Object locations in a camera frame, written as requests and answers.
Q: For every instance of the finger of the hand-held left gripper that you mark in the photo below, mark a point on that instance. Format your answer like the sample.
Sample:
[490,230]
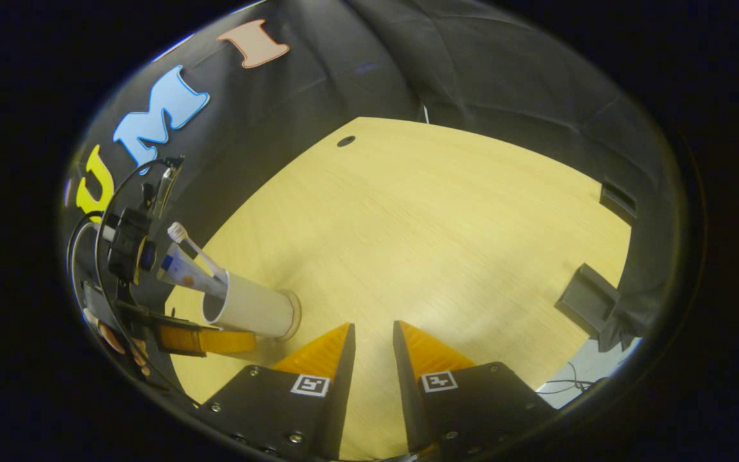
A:
[190,339]

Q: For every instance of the light wooden desktop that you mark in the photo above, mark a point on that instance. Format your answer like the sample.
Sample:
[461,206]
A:
[440,244]

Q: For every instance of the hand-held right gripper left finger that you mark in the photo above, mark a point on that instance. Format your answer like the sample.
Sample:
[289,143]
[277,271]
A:
[342,391]

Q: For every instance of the white toothbrush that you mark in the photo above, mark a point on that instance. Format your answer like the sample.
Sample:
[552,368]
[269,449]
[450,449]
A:
[178,232]

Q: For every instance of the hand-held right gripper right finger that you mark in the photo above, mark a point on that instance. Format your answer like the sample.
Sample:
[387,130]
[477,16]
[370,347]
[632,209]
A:
[408,398]

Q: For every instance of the white toothpaste tube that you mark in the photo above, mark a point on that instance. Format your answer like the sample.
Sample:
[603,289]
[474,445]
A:
[186,273]

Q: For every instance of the black desk bracket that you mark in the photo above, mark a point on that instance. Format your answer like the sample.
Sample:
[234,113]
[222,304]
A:
[591,298]
[618,204]

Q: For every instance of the round cork coaster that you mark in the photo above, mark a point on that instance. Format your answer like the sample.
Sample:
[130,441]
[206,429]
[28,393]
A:
[298,316]

